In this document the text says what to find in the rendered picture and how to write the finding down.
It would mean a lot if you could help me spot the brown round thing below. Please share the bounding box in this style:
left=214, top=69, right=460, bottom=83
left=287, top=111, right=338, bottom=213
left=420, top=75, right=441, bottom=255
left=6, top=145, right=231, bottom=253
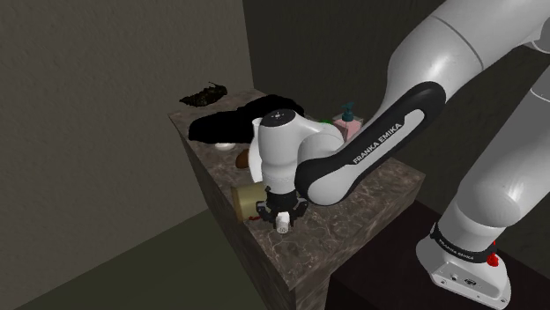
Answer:
left=234, top=149, right=251, bottom=170

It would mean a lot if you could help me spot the beige box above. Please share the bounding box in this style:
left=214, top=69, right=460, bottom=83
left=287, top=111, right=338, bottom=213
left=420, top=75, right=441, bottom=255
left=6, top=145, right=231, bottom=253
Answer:
left=230, top=182, right=266, bottom=224

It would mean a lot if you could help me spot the dark dried plant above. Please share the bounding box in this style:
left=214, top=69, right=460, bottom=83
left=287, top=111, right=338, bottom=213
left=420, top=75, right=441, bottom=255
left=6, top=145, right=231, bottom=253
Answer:
left=178, top=81, right=229, bottom=109

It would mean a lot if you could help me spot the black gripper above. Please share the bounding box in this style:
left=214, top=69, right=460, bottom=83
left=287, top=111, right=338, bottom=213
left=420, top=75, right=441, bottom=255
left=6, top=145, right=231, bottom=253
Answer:
left=256, top=186, right=310, bottom=227

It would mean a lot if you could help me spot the dark robot stand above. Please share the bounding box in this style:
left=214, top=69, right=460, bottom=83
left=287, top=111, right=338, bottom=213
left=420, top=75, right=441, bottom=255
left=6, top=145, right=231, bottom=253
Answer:
left=328, top=198, right=550, bottom=310

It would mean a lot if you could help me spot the pink soap dispenser teal pump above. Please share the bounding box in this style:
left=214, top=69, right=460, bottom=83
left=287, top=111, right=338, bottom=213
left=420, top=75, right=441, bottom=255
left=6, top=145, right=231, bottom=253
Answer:
left=332, top=101, right=365, bottom=144

